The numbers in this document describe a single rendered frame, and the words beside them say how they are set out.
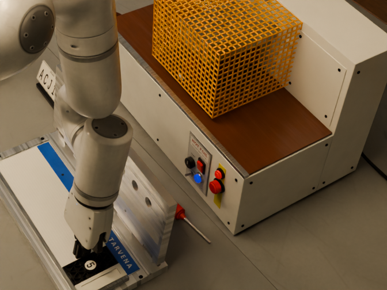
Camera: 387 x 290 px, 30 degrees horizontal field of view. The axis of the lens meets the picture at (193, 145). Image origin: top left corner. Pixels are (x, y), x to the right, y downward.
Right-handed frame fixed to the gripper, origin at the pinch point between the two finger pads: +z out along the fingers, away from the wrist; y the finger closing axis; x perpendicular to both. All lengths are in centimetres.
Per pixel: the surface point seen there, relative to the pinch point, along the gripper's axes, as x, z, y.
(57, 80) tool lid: 9.0, -15.5, -32.0
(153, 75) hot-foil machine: 25.7, -21.0, -21.7
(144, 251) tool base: 11.1, 0.4, 5.5
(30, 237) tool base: -6.4, 3.8, -9.1
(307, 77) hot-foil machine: 46, -32, 1
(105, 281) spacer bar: 0.7, 1.5, 8.1
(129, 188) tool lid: 10.6, -9.7, -3.0
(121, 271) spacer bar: 4.2, 0.5, 8.0
